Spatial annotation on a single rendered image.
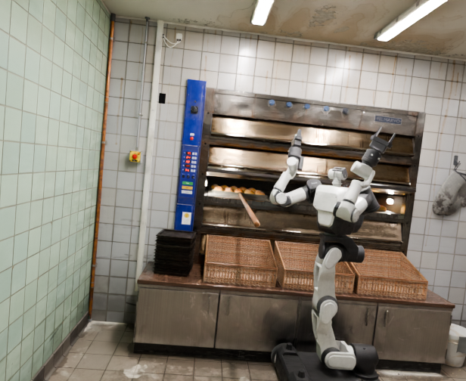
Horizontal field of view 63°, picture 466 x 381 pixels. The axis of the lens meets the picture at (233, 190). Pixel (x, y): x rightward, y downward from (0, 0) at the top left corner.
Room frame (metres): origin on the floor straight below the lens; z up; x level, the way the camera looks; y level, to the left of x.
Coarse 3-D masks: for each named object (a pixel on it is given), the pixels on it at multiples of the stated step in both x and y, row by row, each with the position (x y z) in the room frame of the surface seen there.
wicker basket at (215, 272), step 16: (208, 240) 3.25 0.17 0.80; (224, 240) 3.26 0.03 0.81; (240, 240) 3.28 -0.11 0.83; (256, 240) 3.29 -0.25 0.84; (208, 256) 3.22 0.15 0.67; (224, 256) 3.23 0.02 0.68; (256, 256) 3.25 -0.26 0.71; (272, 256) 3.02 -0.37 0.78; (208, 272) 2.81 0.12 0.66; (224, 272) 3.08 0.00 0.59; (240, 272) 2.82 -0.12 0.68; (256, 272) 2.83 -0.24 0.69; (272, 272) 2.83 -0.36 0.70
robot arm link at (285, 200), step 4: (300, 188) 2.62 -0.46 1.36; (292, 192) 2.59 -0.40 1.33; (296, 192) 2.59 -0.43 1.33; (300, 192) 2.59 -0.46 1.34; (304, 192) 2.60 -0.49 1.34; (276, 196) 2.52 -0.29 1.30; (280, 196) 2.52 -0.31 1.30; (284, 196) 2.53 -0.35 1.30; (288, 196) 2.56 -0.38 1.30; (292, 196) 2.57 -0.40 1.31; (296, 196) 2.58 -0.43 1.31; (300, 196) 2.59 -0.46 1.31; (304, 196) 2.59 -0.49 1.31; (276, 200) 2.51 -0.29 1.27; (280, 200) 2.52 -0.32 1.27; (284, 200) 2.53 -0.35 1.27; (288, 200) 2.54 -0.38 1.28; (292, 200) 2.57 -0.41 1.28; (296, 200) 2.58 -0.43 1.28; (300, 200) 2.60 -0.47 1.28; (280, 204) 2.52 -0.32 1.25; (284, 204) 2.53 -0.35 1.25; (288, 204) 2.54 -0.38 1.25; (292, 204) 2.59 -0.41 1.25
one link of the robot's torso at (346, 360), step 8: (344, 344) 2.52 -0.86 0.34; (336, 352) 2.40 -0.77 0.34; (344, 352) 2.41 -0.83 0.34; (352, 352) 2.42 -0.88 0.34; (328, 360) 2.39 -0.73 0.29; (336, 360) 2.39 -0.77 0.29; (344, 360) 2.39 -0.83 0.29; (352, 360) 2.40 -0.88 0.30; (336, 368) 2.40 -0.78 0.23; (344, 368) 2.40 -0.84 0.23; (352, 368) 2.41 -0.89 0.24
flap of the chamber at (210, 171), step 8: (224, 176) 3.31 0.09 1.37; (232, 176) 3.27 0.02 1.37; (240, 176) 3.24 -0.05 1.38; (248, 176) 3.21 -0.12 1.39; (256, 176) 3.18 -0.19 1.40; (264, 176) 3.17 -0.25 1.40; (272, 176) 3.18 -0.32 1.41; (280, 176) 3.19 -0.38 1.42; (304, 184) 3.37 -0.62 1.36; (328, 184) 3.27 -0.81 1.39; (344, 184) 3.22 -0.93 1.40; (384, 192) 3.40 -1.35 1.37; (392, 192) 3.37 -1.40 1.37; (400, 192) 3.33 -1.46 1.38; (408, 192) 3.30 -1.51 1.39
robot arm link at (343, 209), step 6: (354, 186) 2.09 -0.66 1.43; (360, 186) 2.10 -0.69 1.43; (348, 192) 2.09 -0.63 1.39; (354, 192) 2.08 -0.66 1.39; (348, 198) 2.07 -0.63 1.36; (354, 198) 2.07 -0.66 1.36; (336, 204) 2.10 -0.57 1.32; (342, 204) 2.07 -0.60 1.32; (348, 204) 2.06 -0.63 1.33; (354, 204) 2.08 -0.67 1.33; (336, 210) 2.09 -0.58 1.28; (342, 210) 2.07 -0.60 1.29; (348, 210) 2.05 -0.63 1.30; (336, 216) 2.12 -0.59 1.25; (342, 216) 2.08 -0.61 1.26; (348, 216) 2.05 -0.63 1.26
